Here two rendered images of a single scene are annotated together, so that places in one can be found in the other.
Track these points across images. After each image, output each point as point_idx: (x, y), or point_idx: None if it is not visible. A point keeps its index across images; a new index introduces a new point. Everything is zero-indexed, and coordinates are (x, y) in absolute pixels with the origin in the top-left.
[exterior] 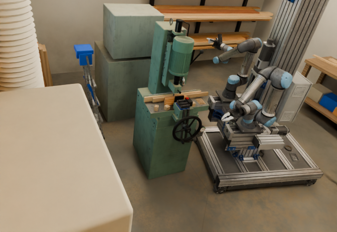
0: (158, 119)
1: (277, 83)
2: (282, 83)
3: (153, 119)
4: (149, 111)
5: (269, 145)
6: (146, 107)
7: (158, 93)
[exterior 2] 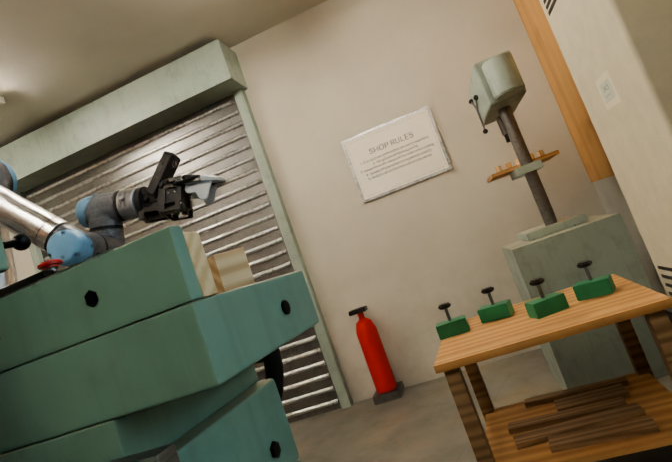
0: (252, 385)
1: (4, 180)
2: (13, 177)
3: (253, 454)
4: (291, 280)
5: None
6: (262, 303)
7: (16, 290)
